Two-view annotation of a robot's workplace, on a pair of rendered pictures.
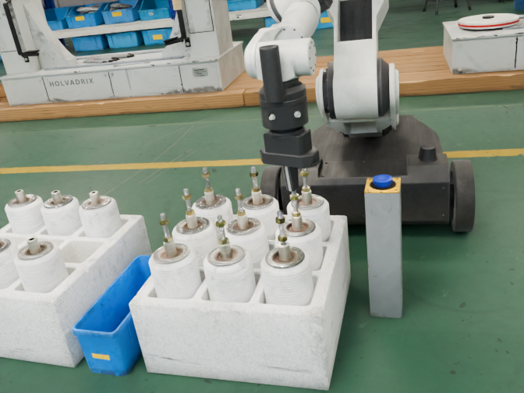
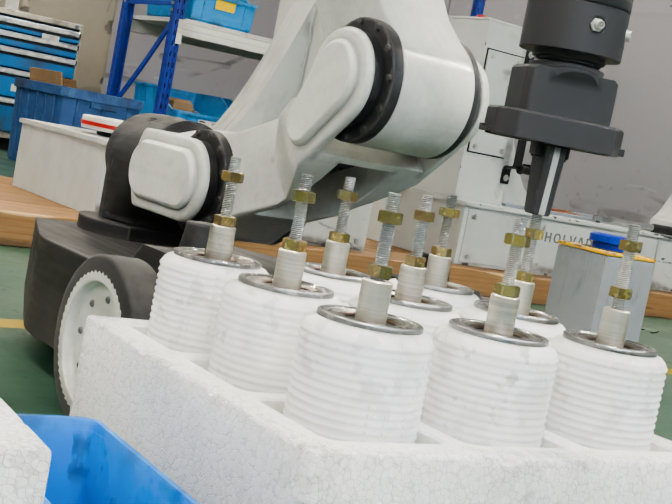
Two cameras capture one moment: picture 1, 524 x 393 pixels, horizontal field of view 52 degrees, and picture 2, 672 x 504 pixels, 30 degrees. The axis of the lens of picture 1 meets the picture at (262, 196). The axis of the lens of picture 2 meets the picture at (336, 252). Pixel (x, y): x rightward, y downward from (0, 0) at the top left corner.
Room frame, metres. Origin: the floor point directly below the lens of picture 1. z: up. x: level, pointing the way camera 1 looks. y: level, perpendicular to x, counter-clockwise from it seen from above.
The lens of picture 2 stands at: (0.43, 0.90, 0.37)
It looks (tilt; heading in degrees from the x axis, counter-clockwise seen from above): 5 degrees down; 308
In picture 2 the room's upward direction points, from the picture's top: 11 degrees clockwise
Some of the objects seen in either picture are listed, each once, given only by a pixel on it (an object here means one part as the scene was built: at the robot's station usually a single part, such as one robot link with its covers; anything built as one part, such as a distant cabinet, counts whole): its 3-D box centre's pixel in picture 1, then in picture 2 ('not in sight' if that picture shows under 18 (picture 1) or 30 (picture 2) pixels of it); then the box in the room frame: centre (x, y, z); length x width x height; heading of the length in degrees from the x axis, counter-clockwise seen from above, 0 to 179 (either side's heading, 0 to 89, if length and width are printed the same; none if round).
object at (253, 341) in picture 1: (253, 288); (369, 488); (1.02, 0.05, 0.09); 0.39 x 0.39 x 0.18; 72
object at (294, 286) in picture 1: (289, 297); (585, 454); (0.87, -0.03, 0.16); 0.10 x 0.10 x 0.18
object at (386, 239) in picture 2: (166, 230); (384, 246); (0.94, 0.20, 0.30); 0.01 x 0.01 x 0.08
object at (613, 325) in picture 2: (284, 251); (612, 329); (0.87, -0.03, 0.26); 0.02 x 0.02 x 0.03
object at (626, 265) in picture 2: (281, 229); (625, 271); (0.87, -0.03, 0.31); 0.01 x 0.01 x 0.08
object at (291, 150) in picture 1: (285, 132); (565, 76); (0.98, -0.06, 0.46); 0.13 x 0.10 x 0.12; 54
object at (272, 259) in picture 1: (285, 257); (609, 344); (0.87, -0.03, 0.25); 0.08 x 0.08 x 0.01
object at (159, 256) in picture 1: (171, 253); (369, 321); (0.94, 0.20, 0.25); 0.08 x 0.08 x 0.01
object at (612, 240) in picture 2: (382, 182); (608, 244); (1.00, -0.25, 0.32); 0.04 x 0.04 x 0.02
